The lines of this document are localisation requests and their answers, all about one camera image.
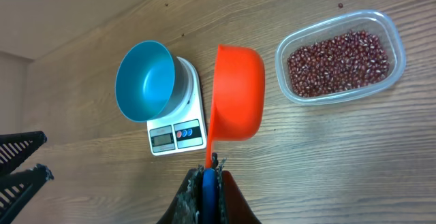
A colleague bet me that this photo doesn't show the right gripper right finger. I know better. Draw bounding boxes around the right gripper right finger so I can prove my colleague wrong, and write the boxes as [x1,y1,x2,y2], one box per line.
[211,152,262,224]

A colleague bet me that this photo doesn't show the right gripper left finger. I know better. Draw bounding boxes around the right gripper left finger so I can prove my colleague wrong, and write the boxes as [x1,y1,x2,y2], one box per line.
[157,165,204,224]

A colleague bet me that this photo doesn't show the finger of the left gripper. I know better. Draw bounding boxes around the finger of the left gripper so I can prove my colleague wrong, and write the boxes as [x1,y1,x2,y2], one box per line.
[1,131,47,176]
[1,164,54,224]

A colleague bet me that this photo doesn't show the red scoop with blue handle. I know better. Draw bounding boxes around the red scoop with blue handle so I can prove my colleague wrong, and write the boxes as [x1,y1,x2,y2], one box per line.
[200,45,265,223]

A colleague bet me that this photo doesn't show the white digital kitchen scale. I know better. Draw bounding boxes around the white digital kitchen scale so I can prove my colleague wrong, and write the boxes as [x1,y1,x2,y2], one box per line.
[146,57,207,156]

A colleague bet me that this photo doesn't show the blue metal bowl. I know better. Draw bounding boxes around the blue metal bowl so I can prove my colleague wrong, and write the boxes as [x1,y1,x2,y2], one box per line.
[115,40,189,123]

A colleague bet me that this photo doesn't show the clear plastic container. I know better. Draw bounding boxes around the clear plastic container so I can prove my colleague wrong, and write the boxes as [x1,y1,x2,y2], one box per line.
[275,10,406,106]

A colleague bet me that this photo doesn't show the red adzuki beans in container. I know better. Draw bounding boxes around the red adzuki beans in container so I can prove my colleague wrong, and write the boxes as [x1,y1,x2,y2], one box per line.
[287,30,390,98]

